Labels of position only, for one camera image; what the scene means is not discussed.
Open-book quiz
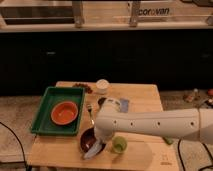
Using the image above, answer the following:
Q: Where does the grey towel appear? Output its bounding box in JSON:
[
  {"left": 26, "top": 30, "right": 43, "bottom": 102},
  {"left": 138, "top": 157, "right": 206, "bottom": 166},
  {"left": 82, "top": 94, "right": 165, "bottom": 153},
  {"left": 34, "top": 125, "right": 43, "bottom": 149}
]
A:
[{"left": 83, "top": 140, "right": 103, "bottom": 159}]

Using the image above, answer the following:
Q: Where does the purple bowl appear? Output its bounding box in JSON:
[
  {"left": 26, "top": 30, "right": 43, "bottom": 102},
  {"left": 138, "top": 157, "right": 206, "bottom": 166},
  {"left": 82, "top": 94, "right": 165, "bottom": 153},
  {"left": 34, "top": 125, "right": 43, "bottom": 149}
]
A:
[{"left": 80, "top": 128, "right": 105, "bottom": 155}]

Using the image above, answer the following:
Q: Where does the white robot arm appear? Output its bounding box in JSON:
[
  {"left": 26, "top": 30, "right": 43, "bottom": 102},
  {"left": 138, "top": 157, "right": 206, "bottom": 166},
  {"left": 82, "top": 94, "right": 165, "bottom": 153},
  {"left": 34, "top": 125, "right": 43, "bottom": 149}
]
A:
[{"left": 94, "top": 98, "right": 213, "bottom": 144}]

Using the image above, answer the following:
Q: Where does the orange bowl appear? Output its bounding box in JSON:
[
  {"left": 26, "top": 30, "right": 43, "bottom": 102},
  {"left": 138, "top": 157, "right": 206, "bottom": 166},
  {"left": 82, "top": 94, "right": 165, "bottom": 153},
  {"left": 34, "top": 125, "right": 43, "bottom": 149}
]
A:
[{"left": 51, "top": 101, "right": 78, "bottom": 125}]

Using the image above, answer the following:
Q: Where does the green cup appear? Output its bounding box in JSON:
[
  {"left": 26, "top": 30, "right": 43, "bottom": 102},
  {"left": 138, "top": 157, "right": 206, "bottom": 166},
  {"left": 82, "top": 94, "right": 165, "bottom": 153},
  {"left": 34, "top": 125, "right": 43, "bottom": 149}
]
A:
[{"left": 112, "top": 136, "right": 127, "bottom": 154}]

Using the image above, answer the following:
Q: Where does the metal fork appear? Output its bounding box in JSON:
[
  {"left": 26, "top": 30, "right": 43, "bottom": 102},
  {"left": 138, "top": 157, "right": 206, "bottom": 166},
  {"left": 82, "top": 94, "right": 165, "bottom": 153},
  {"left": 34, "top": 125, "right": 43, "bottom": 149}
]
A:
[{"left": 87, "top": 104, "right": 95, "bottom": 126}]

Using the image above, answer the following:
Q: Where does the blue sponge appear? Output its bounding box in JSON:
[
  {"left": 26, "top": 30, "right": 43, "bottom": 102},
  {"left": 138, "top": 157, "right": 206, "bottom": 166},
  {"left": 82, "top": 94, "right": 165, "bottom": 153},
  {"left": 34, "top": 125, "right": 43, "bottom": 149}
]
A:
[{"left": 120, "top": 98, "right": 129, "bottom": 113}]

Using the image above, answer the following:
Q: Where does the white cup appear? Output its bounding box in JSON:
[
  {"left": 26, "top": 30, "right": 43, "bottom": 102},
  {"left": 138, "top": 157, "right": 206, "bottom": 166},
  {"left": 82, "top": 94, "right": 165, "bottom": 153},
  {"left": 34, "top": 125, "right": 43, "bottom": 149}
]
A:
[{"left": 96, "top": 79, "right": 109, "bottom": 94}]

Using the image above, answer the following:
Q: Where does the red dried chili bunch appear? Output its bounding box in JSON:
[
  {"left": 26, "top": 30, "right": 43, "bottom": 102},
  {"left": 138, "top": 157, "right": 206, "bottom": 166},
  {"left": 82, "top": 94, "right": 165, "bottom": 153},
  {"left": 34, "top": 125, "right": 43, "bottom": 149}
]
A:
[{"left": 73, "top": 83, "right": 93, "bottom": 94}]

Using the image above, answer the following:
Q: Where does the green plastic tray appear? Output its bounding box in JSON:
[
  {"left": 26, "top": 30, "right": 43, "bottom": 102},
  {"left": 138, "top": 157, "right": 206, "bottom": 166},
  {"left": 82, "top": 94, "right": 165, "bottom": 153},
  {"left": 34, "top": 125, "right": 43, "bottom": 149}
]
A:
[{"left": 31, "top": 87, "right": 85, "bottom": 136}]

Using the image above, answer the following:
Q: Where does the green marker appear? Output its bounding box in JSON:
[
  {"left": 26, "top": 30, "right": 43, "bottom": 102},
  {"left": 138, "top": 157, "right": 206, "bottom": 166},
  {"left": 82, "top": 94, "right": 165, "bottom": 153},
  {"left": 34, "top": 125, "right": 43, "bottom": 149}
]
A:
[{"left": 163, "top": 137, "right": 174, "bottom": 145}]

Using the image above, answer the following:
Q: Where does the wooden shelf rack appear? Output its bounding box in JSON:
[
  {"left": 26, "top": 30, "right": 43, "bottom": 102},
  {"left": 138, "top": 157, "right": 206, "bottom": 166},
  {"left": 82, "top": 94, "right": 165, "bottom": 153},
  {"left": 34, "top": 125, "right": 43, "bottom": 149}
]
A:
[{"left": 0, "top": 0, "right": 213, "bottom": 33}]

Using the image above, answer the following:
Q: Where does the black cable left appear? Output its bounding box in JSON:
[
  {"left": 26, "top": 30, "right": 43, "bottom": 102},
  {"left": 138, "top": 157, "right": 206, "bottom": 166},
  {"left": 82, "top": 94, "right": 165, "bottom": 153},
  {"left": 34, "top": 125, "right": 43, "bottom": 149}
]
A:
[{"left": 0, "top": 121, "right": 33, "bottom": 171}]

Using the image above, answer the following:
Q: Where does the black cable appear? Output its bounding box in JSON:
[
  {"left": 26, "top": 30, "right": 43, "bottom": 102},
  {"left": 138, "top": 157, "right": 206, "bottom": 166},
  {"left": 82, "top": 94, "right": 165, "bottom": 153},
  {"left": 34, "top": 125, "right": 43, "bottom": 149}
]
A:
[
  {"left": 177, "top": 139, "right": 213, "bottom": 171},
  {"left": 0, "top": 121, "right": 33, "bottom": 171}
]

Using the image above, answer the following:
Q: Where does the black cable right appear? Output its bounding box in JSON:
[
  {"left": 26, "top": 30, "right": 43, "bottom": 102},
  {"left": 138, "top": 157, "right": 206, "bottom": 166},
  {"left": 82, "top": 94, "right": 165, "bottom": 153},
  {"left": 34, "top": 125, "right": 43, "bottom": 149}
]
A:
[{"left": 177, "top": 139, "right": 213, "bottom": 171}]

